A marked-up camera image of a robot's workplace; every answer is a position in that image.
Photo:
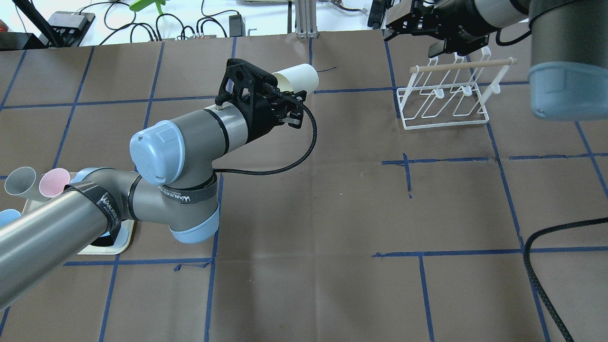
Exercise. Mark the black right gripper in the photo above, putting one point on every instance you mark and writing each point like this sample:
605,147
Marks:
455,27

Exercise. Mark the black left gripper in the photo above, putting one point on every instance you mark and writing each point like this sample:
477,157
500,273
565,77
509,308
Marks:
259,118

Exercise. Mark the white plastic cup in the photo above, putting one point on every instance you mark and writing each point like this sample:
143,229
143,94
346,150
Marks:
302,77

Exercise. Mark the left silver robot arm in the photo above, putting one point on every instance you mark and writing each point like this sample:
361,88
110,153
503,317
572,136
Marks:
174,183

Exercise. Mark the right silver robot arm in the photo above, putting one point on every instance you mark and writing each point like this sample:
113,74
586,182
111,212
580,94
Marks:
568,76

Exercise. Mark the pink plastic cup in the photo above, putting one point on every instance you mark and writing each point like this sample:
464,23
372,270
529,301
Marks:
53,182

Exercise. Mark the grey plastic cup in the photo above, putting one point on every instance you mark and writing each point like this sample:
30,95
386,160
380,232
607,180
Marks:
24,182

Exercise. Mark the light blue plastic cup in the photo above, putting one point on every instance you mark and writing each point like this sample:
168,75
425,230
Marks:
9,215

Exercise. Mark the brown paper table cover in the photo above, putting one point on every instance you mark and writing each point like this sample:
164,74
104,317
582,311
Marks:
382,234

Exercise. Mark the white wire cup rack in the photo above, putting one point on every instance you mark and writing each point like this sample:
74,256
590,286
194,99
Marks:
453,94

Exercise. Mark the aluminium frame post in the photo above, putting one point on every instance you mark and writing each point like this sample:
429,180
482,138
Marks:
305,18

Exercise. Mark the green handled reacher grabber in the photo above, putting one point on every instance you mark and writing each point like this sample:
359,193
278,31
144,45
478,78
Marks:
139,5

